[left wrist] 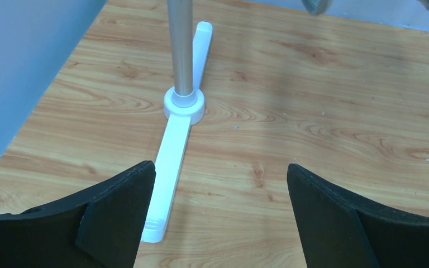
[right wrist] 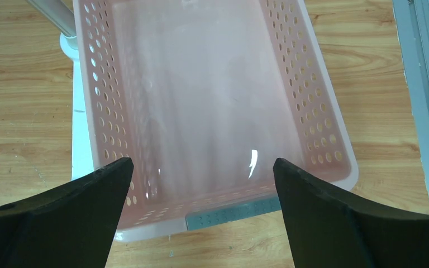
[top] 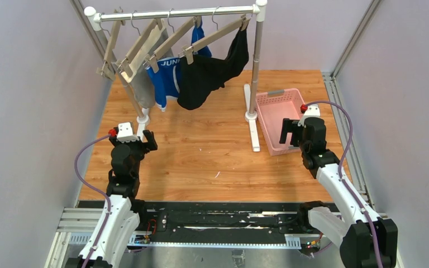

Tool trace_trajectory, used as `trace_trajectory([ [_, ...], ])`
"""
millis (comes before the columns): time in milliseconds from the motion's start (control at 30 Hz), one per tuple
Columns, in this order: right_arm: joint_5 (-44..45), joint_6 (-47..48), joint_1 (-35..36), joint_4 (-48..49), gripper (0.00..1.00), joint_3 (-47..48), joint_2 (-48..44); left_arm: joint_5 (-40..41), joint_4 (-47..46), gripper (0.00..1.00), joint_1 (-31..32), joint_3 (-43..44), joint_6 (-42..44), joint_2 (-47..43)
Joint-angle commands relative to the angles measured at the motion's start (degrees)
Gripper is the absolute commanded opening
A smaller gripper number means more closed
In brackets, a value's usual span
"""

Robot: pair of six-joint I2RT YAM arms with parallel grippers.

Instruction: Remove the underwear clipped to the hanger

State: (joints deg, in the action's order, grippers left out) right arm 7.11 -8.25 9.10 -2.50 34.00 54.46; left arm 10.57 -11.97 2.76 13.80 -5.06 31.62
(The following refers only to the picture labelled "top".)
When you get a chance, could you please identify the grey underwear beige waistband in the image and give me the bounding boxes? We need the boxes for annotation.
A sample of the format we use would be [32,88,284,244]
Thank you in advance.
[120,20,168,108]

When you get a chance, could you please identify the blue underwear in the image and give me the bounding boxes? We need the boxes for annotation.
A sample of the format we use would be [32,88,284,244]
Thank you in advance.
[145,19,204,111]

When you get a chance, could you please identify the beige hanger of blue underwear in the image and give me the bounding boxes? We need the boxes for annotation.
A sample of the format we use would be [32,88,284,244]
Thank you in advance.
[145,16,201,73]

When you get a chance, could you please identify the beige hanger of grey underwear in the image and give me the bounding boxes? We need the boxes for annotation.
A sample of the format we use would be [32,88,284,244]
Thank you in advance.
[116,18,163,76]

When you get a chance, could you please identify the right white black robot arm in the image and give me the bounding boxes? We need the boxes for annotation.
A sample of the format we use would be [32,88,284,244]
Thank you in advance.
[279,117,398,267]

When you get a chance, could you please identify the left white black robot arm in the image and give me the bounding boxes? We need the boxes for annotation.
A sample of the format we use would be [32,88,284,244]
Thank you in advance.
[65,127,158,267]

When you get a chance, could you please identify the empty beige clip hanger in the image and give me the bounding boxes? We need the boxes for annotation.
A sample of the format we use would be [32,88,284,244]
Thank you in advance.
[96,20,125,81]

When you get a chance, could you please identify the black underwear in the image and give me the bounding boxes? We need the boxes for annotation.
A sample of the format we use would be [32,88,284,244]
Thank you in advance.
[177,30,249,110]

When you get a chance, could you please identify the beige hanger of black underwear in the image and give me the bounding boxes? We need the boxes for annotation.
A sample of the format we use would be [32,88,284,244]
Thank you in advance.
[183,15,250,65]

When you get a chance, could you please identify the pink plastic basket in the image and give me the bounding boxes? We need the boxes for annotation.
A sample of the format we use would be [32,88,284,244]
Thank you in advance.
[256,88,304,156]

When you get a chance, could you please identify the white metal clothes rack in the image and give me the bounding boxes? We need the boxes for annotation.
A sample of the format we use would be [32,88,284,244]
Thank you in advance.
[83,0,268,152]

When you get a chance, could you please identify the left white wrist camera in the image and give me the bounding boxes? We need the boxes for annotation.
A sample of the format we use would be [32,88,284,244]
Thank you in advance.
[116,122,139,143]

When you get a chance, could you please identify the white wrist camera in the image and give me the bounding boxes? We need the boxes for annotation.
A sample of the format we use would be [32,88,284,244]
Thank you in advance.
[116,122,139,143]
[298,104,321,127]

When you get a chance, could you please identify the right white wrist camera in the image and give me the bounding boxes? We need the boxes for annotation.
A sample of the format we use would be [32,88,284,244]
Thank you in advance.
[298,104,321,127]

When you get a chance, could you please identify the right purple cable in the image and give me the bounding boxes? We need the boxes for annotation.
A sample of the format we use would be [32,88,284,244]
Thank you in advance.
[300,100,385,268]

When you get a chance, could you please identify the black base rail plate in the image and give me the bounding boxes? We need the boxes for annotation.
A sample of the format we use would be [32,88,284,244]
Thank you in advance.
[77,200,352,246]

